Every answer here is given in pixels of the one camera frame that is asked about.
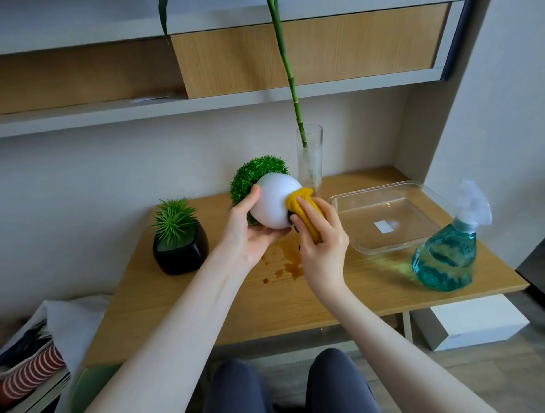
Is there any person's right hand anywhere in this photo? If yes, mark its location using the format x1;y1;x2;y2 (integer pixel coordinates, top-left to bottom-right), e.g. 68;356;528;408
291;196;351;295

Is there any person's left hand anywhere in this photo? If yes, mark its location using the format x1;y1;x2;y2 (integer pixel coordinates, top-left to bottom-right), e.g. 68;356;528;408
216;185;292;274

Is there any yellow cleaning cloth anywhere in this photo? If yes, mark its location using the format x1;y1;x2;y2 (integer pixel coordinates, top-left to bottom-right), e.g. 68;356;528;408
285;187;325;244

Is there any white round pot green plant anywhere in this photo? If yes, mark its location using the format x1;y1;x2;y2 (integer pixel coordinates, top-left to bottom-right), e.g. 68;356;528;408
230;156;304;229

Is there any person's left forearm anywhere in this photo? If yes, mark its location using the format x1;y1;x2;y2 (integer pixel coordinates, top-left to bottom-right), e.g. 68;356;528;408
85;250;256;413

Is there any person's right forearm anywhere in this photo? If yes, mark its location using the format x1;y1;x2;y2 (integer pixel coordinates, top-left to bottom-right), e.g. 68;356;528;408
307;277;488;413

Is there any brown liquid spill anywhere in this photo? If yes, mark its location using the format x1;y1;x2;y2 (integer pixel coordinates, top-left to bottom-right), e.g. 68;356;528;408
262;243;305;284

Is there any tall clear glass vase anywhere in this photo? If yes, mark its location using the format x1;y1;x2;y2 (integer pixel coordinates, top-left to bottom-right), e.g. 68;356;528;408
296;124;324;193

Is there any black pot spiky green plant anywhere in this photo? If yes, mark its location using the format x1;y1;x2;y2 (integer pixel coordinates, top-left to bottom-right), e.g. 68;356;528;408
151;198;209;275

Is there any clear plastic rectangular container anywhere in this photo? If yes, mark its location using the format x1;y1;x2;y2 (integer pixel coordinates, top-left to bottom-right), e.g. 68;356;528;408
329;181;455;255

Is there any green bamboo stalk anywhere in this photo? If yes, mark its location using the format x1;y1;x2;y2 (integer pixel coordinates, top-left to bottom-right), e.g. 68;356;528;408
267;0;318;188

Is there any spray bottle with blue liquid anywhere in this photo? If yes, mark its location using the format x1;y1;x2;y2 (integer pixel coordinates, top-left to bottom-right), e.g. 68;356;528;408
411;179;493;292

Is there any person's right leg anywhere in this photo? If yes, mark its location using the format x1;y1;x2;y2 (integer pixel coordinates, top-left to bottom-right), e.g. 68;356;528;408
306;348;381;413

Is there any person's leg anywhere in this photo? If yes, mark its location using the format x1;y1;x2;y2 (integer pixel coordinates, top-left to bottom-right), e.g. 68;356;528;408
306;348;381;413
212;359;274;413

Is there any person's left leg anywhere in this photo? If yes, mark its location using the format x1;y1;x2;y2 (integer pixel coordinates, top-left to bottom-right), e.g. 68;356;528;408
212;359;274;413

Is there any white box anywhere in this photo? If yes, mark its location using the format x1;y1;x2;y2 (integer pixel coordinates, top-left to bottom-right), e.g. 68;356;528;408
412;294;530;352

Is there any green hanging leaf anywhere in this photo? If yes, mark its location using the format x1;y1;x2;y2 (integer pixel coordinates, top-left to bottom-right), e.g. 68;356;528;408
158;0;170;45

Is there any white fabric bag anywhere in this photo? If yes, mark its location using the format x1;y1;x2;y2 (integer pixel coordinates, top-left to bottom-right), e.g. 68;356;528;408
0;295;112;413

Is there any dark furniture piece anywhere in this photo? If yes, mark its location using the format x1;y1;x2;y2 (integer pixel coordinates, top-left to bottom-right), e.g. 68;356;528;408
516;238;545;295

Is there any green blurred item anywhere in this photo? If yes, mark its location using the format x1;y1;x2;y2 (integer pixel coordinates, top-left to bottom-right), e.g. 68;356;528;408
69;363;124;413

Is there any red white striped cloth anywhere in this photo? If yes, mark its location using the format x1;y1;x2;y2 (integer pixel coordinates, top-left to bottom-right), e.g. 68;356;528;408
0;345;67;401

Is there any grey and wood wall shelf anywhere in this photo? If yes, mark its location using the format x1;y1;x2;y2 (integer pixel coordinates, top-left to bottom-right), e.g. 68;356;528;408
0;0;475;139

